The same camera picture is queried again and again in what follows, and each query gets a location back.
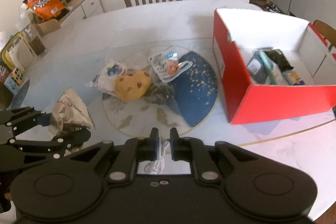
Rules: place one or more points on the yellow spotted plush toy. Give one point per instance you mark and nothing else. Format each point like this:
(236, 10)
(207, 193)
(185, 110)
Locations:
(132, 86)

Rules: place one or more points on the teal silicone tool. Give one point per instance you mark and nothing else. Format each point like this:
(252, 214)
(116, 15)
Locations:
(268, 67)

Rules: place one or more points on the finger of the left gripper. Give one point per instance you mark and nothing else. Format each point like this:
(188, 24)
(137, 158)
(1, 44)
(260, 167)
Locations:
(58, 144)
(24, 118)

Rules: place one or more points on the white blue torn packet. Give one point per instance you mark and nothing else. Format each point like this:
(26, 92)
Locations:
(167, 65)

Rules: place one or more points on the black foil packet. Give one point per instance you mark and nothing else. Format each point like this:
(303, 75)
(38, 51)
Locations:
(279, 58)

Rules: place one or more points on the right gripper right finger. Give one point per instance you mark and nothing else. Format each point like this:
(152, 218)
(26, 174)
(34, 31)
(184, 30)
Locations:
(194, 152)

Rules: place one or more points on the white sideboard cabinet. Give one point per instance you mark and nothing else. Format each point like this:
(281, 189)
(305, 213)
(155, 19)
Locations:
(78, 10)

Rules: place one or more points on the rubik's cube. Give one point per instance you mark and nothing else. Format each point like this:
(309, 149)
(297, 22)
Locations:
(14, 80)

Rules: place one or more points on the glass jar dark contents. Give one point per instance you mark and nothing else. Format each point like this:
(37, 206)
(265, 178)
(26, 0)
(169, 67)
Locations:
(35, 40)

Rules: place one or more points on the orange snack bag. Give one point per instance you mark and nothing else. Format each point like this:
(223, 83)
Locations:
(47, 9)

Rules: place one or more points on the blue cracker packet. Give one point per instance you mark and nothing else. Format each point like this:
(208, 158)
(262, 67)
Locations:
(293, 78)

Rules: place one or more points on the silver foil snack bag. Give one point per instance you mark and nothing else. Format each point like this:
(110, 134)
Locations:
(69, 114)

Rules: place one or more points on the crumpled dark plastic wrapper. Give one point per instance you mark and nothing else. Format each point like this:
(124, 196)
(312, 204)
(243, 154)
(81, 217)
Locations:
(159, 93)

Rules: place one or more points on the red cardboard box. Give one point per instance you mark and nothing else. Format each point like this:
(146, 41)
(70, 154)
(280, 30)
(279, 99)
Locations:
(238, 34)

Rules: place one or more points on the wooden chair right side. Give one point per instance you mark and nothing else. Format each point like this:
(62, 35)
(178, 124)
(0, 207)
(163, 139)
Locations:
(327, 33)

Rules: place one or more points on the blueberry snack packet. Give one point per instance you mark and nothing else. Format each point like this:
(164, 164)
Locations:
(105, 80)

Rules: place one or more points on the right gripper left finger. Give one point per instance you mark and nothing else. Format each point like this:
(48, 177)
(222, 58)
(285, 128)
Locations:
(126, 157)

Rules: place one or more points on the yellow framed container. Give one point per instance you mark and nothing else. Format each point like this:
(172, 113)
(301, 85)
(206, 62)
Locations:
(17, 54)

